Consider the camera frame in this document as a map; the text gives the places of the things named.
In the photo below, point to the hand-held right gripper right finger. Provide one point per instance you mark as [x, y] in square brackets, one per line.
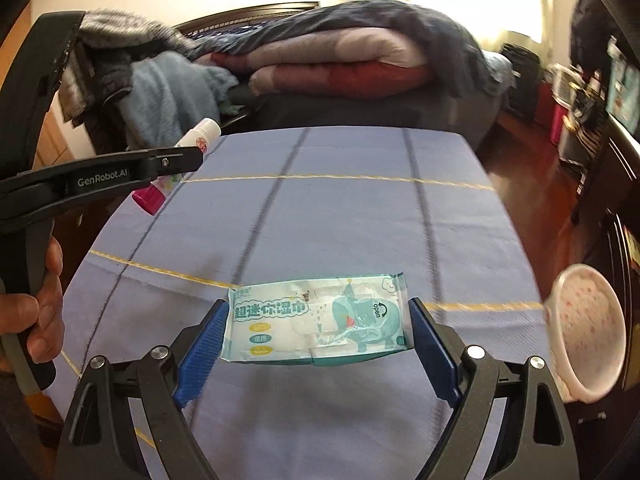
[435, 355]

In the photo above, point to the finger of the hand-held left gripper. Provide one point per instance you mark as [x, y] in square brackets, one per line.
[172, 162]

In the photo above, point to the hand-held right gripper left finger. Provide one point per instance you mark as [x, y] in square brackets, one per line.
[200, 350]

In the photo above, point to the white pink glue stick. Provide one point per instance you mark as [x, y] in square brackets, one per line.
[202, 132]

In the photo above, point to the teal wet wipe packet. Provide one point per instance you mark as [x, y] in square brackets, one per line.
[300, 325]

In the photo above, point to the pink speckled basin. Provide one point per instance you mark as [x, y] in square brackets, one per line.
[590, 330]

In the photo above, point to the person's left hand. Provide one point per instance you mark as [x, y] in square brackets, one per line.
[45, 310]

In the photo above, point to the light blue towel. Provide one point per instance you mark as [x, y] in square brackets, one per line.
[170, 90]

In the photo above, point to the grey fuzzy blanket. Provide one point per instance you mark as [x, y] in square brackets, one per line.
[120, 45]

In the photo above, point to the blue checked tablecloth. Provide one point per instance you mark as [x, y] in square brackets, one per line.
[325, 220]

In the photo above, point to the dark wooden headboard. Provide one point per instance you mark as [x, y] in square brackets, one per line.
[240, 14]

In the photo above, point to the folded pink red quilt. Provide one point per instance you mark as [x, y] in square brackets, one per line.
[325, 60]

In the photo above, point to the dark bed base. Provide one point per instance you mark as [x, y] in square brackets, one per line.
[360, 110]

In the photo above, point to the dark wooden furniture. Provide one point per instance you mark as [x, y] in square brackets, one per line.
[620, 200]

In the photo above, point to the dark blue blanket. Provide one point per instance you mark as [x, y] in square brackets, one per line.
[380, 22]

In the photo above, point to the red plastic box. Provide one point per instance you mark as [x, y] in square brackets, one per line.
[558, 122]

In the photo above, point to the black suitcase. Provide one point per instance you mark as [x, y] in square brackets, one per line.
[520, 80]

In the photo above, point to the white storage box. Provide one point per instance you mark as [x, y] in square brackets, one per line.
[565, 82]

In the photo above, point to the hanging dark clothing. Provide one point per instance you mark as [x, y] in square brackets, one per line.
[590, 30]

